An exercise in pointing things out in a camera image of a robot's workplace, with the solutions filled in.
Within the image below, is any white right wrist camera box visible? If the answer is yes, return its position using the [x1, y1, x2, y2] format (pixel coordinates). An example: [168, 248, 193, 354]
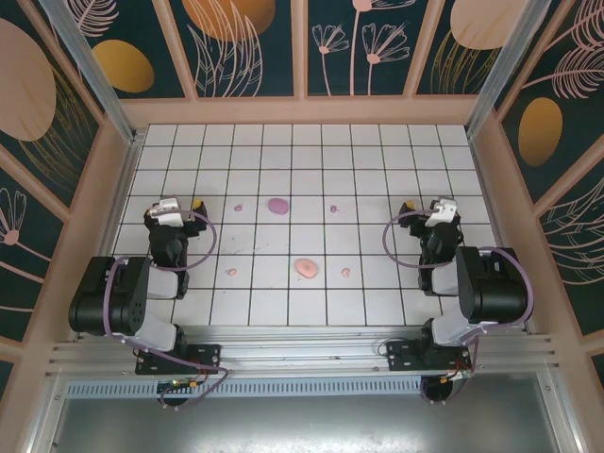
[424, 197, 461, 228]

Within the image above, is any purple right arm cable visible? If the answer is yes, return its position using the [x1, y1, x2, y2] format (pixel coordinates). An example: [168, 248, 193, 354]
[381, 210, 538, 375]

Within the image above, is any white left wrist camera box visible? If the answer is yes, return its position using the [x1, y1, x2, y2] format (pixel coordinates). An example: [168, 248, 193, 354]
[148, 196, 191, 226]

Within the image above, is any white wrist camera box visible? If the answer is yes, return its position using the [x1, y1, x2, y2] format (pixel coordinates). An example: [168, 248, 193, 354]
[424, 197, 461, 228]
[148, 196, 191, 226]

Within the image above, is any grey slotted cable duct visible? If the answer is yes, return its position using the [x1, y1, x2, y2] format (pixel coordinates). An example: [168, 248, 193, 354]
[65, 377, 426, 398]

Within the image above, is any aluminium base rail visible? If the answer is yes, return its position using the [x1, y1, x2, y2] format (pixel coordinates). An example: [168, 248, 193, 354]
[46, 324, 561, 378]

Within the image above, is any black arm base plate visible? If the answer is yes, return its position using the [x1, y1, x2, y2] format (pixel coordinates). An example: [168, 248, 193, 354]
[385, 340, 474, 375]
[135, 343, 223, 377]

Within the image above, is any aluminium frame post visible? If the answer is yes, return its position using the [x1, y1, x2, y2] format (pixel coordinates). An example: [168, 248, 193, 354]
[464, 0, 553, 139]
[37, 0, 145, 145]

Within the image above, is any aluminium side rail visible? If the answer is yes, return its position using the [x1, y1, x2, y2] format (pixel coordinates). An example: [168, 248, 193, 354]
[466, 131, 537, 337]
[75, 131, 145, 344]

